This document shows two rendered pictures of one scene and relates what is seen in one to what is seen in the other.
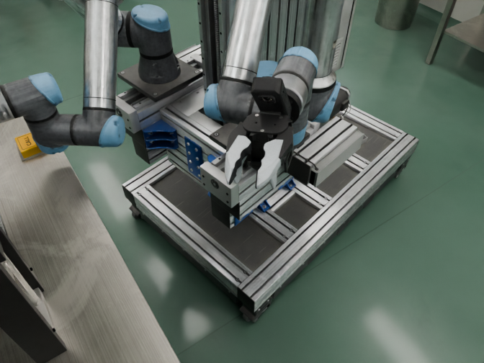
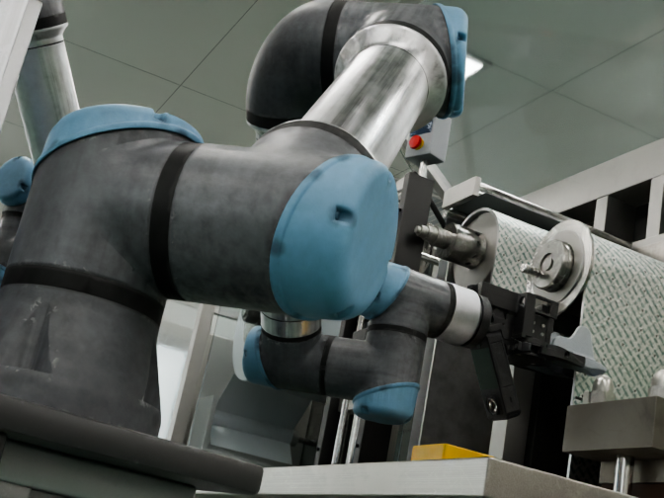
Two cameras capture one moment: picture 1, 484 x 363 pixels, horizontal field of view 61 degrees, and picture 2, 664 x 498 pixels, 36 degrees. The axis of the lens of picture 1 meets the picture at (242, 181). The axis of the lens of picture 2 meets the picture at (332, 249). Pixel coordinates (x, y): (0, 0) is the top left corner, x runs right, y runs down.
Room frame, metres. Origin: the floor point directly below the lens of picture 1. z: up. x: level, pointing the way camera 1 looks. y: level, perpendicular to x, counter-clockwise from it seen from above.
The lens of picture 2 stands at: (2.00, 0.60, 0.75)
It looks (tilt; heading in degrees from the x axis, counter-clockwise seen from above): 18 degrees up; 191
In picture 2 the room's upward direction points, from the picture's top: 11 degrees clockwise
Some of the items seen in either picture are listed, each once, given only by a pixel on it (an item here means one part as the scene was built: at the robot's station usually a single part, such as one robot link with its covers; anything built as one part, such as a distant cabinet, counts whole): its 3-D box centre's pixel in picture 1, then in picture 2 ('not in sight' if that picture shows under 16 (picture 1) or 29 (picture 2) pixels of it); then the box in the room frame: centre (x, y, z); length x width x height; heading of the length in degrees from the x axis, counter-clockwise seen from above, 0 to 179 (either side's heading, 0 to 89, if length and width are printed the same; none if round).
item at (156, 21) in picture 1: (150, 29); (118, 207); (1.32, 0.31, 0.98); 0.13 x 0.12 x 0.14; 86
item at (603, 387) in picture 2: not in sight; (603, 392); (0.68, 0.73, 1.05); 0.04 x 0.04 x 0.04
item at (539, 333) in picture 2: not in sight; (506, 326); (0.68, 0.60, 1.12); 0.12 x 0.08 x 0.09; 124
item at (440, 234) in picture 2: not in sight; (431, 234); (0.41, 0.46, 1.33); 0.06 x 0.03 x 0.03; 124
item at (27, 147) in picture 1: (32, 143); (453, 460); (0.83, 0.56, 0.91); 0.07 x 0.07 x 0.02; 34
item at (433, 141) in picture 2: not in sight; (425, 136); (0.10, 0.39, 1.66); 0.07 x 0.07 x 0.10; 53
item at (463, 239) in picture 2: not in sight; (460, 245); (0.37, 0.51, 1.33); 0.06 x 0.06 x 0.06; 34
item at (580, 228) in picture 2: not in sight; (558, 268); (0.57, 0.66, 1.25); 0.15 x 0.01 x 0.15; 34
